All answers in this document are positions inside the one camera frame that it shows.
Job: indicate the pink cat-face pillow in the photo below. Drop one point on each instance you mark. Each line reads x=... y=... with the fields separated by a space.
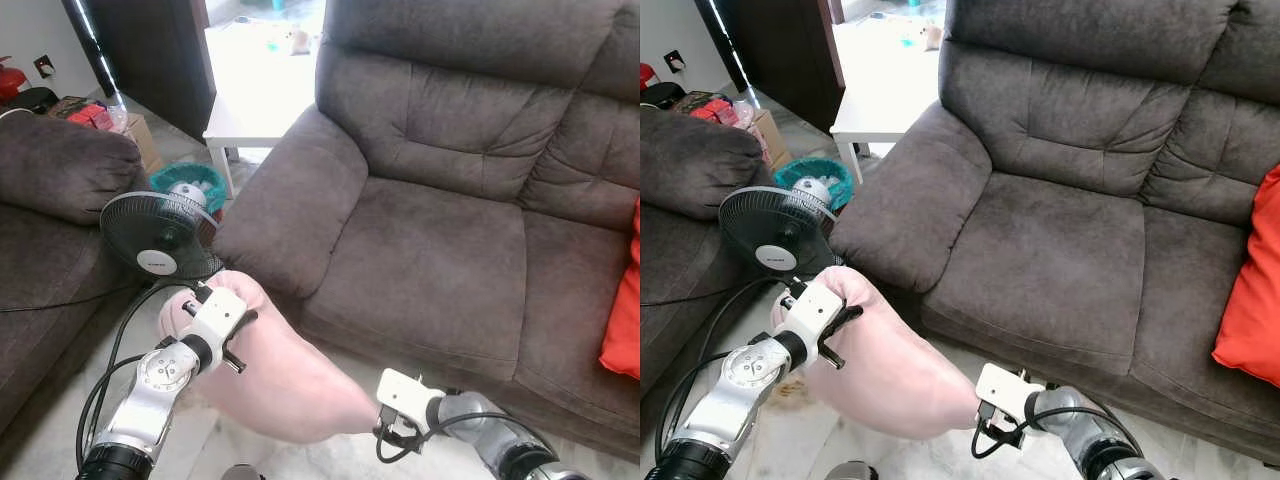
x=895 y=380
x=290 y=385

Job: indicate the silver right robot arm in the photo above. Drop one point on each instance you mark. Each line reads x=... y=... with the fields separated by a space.
x=1095 y=430
x=500 y=435

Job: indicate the brown two-seat fabric sofa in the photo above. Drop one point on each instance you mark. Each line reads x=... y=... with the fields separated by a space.
x=1060 y=250
x=440 y=240

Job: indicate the red pillow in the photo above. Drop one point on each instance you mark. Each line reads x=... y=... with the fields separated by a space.
x=625 y=310
x=1255 y=300

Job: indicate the black electric fan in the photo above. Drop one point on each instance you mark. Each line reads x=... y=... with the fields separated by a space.
x=770 y=225
x=150 y=230

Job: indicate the teal plastic basket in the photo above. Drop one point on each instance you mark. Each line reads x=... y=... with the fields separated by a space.
x=835 y=175
x=205 y=180

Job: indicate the cardboard box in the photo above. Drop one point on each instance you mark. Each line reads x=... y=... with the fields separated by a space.
x=143 y=140
x=772 y=135

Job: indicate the white side table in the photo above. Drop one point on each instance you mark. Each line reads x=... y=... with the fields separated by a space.
x=255 y=120
x=880 y=115

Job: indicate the red packages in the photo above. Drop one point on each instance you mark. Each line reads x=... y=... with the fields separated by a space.
x=88 y=115
x=715 y=110

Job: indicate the dark wooden door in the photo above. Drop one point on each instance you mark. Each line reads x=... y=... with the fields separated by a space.
x=150 y=60
x=790 y=55

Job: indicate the black bag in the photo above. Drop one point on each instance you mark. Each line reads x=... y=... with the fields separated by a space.
x=30 y=100
x=662 y=95

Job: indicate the small beige toy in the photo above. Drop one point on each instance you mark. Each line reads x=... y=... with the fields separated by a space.
x=299 y=41
x=931 y=36

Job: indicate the red canister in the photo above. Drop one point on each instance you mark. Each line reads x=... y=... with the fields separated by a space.
x=647 y=76
x=10 y=78

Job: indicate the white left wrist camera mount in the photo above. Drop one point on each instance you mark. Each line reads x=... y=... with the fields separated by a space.
x=215 y=315
x=815 y=310

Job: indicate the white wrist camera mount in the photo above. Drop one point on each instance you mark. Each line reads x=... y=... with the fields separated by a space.
x=815 y=310
x=405 y=395
x=1005 y=390
x=215 y=315

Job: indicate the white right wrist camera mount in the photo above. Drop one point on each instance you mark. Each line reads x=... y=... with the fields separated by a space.
x=1005 y=390
x=405 y=395

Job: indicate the wall socket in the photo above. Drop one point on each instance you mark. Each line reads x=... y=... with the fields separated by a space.
x=44 y=66
x=675 y=61

